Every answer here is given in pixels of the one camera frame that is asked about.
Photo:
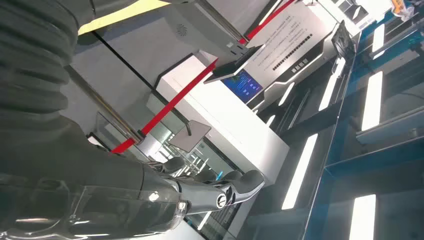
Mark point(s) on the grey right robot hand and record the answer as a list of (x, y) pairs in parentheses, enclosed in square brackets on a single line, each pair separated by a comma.
[(82, 185)]

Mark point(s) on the small grey sign stand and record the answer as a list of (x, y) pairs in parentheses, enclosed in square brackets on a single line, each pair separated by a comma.
[(190, 136)]

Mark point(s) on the grey kiosk panel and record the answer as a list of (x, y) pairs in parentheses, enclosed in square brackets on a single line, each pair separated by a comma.
[(149, 49)]

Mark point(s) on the white reception counter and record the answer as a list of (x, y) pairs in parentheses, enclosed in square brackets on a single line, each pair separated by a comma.
[(232, 126)]

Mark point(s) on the blue display screen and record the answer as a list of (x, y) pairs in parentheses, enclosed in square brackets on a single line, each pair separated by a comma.
[(243, 86)]

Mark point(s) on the black kiosk tablet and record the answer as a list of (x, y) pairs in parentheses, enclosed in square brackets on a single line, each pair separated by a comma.
[(232, 68)]

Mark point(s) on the ceiling light panel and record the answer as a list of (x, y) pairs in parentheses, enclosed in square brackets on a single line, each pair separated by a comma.
[(331, 86), (299, 172), (378, 41), (362, 218), (286, 94), (371, 101)]

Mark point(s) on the black wall monitor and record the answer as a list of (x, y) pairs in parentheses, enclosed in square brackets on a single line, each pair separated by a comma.
[(342, 41)]

